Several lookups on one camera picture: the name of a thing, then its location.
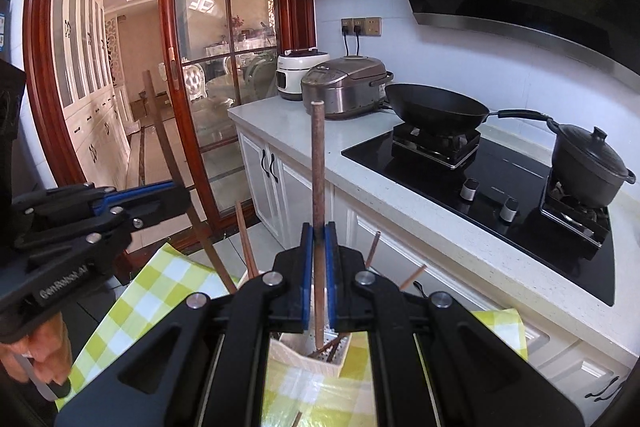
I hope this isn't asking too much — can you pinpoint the black wok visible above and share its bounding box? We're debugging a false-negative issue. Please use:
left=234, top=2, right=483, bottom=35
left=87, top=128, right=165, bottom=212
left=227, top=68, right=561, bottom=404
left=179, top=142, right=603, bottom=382
left=384, top=83, right=556, bottom=130

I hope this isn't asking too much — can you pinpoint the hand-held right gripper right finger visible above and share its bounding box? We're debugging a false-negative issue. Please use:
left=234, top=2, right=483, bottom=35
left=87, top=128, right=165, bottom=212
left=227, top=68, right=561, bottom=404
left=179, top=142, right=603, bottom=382
left=324, top=222, right=586, bottom=427

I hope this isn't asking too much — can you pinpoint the white lower cabinet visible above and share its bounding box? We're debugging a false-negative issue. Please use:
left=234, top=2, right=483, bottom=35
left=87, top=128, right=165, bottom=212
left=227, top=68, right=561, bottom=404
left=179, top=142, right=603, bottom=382
left=330, top=192, right=638, bottom=413
left=235, top=127, right=351, bottom=258

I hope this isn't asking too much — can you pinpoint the white ornate dining chair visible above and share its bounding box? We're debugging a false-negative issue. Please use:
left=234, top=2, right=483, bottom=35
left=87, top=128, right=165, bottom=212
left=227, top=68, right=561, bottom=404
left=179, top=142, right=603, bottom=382
left=182, top=62, right=208, bottom=104

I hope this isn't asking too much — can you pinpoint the black glass gas cooktop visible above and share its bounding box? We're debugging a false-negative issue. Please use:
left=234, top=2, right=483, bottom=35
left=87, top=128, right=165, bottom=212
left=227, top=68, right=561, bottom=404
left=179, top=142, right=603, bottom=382
left=341, top=122, right=616, bottom=308

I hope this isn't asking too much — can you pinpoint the red wooden door frame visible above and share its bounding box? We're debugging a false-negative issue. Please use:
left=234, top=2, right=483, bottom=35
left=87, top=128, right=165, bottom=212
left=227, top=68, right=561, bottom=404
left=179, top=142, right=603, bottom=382
left=22, top=0, right=201, bottom=188

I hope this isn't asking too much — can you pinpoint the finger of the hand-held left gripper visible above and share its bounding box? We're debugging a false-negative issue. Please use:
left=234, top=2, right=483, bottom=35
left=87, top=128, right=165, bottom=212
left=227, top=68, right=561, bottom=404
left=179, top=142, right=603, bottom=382
left=12, top=181, right=173, bottom=214
left=15, top=186, right=190, bottom=258

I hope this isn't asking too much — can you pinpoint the person's left hand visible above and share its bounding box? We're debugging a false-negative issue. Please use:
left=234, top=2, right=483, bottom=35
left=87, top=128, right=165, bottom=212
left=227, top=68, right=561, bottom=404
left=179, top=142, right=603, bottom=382
left=0, top=312, right=73, bottom=389

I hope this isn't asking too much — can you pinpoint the wall power socket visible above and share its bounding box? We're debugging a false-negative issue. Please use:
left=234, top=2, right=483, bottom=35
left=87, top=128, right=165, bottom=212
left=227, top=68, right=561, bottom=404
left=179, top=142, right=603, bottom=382
left=341, top=17, right=382, bottom=36

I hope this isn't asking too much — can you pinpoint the speckled kitchen countertop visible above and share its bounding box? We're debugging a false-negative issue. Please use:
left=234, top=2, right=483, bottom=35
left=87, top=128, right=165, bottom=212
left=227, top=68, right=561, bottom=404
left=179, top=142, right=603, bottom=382
left=227, top=99, right=640, bottom=358

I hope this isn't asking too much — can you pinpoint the red wooden glass sliding door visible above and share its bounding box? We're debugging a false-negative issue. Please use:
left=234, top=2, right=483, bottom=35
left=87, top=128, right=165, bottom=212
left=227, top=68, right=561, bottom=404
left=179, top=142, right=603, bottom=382
left=159, top=0, right=318, bottom=228

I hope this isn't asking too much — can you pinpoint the silver rice cooker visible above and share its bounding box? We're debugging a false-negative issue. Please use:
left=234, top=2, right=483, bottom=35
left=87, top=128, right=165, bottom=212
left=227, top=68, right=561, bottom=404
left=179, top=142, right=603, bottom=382
left=301, top=55, right=394, bottom=120

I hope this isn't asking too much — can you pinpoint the white perforated plastic utensil basket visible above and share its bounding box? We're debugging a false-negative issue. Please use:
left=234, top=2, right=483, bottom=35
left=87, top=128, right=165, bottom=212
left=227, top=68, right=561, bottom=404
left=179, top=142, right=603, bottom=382
left=235, top=274, right=371, bottom=380

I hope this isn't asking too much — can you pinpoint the black lidded pot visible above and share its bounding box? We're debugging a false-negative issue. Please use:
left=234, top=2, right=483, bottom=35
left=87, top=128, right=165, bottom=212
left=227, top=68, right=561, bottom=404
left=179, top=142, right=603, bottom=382
left=546, top=119, right=638, bottom=210

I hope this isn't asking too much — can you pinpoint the white pressure cooker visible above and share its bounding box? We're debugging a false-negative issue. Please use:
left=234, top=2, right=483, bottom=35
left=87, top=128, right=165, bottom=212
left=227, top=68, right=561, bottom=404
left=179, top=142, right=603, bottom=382
left=276, top=48, right=331, bottom=102

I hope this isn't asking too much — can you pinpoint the white display cabinet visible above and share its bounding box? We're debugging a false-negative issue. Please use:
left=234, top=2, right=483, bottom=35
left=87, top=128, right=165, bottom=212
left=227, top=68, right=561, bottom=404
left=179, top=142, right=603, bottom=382
left=50, top=0, right=131, bottom=188

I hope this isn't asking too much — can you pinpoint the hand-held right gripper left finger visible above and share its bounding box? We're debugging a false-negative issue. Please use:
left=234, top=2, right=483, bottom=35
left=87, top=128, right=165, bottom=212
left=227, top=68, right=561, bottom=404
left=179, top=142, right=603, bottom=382
left=52, top=222, right=315, bottom=427

